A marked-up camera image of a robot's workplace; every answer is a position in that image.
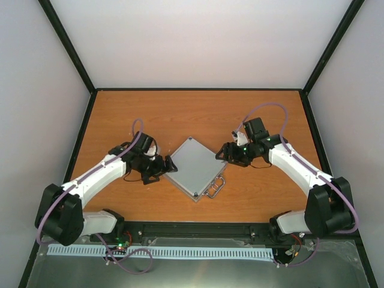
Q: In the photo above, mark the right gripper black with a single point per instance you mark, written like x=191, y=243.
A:
x=230, y=154

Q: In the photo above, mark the black table edge frame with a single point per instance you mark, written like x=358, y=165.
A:
x=250, y=195

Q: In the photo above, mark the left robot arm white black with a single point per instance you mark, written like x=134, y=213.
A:
x=60, y=214

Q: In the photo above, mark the left black frame post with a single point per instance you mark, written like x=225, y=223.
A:
x=67, y=44

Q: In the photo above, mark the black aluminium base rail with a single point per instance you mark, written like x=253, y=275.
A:
x=253, y=233

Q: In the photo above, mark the aluminium poker case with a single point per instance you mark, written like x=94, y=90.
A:
x=199, y=172

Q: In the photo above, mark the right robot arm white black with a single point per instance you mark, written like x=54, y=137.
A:
x=329, y=206

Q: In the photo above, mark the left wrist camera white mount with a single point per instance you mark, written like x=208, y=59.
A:
x=152, y=152

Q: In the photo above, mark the green led circuit board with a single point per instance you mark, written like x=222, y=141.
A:
x=124, y=241

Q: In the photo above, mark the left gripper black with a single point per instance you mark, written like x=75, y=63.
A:
x=159, y=168

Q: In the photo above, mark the light blue cable duct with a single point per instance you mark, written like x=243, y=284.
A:
x=169, y=253

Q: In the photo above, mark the right black frame post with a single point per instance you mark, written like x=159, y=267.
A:
x=343, y=26

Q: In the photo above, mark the black frame post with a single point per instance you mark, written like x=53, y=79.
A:
x=343, y=26
x=67, y=44

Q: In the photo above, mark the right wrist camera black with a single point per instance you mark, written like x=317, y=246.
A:
x=254, y=132

